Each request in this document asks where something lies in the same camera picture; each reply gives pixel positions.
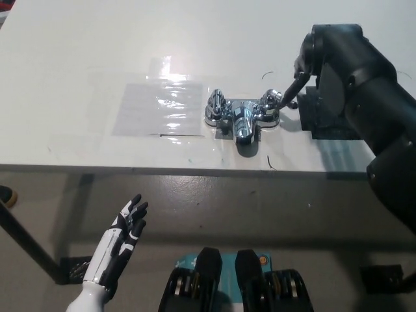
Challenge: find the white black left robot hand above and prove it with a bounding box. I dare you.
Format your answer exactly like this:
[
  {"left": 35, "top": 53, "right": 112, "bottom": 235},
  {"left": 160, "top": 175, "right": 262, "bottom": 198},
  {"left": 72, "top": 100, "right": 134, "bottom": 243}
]
[{"left": 83, "top": 194, "right": 150, "bottom": 293}]

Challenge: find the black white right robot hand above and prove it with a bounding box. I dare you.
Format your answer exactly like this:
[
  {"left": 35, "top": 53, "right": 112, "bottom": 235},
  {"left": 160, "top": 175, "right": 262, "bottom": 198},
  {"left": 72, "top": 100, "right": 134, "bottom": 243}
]
[{"left": 280, "top": 23, "right": 398, "bottom": 120}]

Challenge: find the chrome two-handle faucet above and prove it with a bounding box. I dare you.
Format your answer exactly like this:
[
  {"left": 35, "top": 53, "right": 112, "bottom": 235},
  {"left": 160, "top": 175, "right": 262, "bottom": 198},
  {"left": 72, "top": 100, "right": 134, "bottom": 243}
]
[{"left": 203, "top": 87, "right": 298, "bottom": 146}]

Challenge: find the grey faucet mounting plate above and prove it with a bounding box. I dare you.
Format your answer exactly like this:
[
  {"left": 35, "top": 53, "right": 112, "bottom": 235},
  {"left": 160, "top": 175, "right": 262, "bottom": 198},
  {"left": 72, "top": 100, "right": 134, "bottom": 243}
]
[{"left": 214, "top": 128, "right": 261, "bottom": 142}]

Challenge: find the black tape patch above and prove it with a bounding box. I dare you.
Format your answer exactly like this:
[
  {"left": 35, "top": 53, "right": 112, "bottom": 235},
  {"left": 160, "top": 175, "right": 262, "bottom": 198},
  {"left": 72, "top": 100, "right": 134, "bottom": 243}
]
[{"left": 296, "top": 85, "right": 362, "bottom": 141}]

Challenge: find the black table leg with foot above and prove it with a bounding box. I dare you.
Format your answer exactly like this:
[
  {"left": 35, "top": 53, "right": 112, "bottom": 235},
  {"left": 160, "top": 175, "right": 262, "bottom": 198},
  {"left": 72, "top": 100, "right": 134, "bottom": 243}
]
[{"left": 0, "top": 198, "right": 94, "bottom": 287}]

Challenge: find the black shoe tan sole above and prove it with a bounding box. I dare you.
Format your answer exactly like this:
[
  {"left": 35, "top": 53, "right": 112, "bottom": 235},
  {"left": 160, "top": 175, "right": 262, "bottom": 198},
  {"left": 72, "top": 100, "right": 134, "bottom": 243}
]
[{"left": 0, "top": 185, "right": 18, "bottom": 208}]

